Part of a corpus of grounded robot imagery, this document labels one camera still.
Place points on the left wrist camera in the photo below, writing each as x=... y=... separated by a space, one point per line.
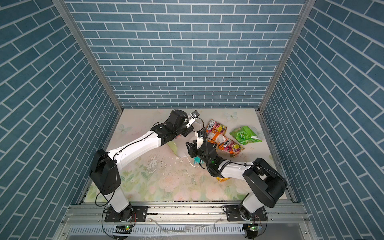
x=191 y=118

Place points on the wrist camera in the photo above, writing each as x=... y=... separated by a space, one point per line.
x=191 y=118
x=199 y=139

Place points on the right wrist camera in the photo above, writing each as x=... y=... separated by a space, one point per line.
x=199 y=139

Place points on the multicolour snack packet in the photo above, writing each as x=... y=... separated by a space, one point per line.
x=230 y=147

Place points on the orange white snack packet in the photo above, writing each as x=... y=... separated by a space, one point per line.
x=215 y=137

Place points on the teal snack packet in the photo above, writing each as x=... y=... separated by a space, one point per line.
x=197 y=161

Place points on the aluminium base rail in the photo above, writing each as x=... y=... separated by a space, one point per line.
x=286 y=220

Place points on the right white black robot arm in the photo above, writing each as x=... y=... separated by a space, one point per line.
x=266 y=184

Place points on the green snack packet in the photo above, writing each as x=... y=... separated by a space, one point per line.
x=245 y=135

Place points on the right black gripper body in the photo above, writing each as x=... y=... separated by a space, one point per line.
x=199 y=153

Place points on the colourful paper gift bag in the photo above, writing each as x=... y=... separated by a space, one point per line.
x=179 y=146

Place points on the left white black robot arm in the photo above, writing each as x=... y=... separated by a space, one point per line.
x=106 y=166

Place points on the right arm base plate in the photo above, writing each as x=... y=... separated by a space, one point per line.
x=238 y=213

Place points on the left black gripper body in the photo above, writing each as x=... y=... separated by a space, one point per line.
x=183 y=129

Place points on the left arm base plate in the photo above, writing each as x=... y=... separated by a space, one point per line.
x=129 y=214

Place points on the yellow snack packet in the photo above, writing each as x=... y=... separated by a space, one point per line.
x=220 y=180

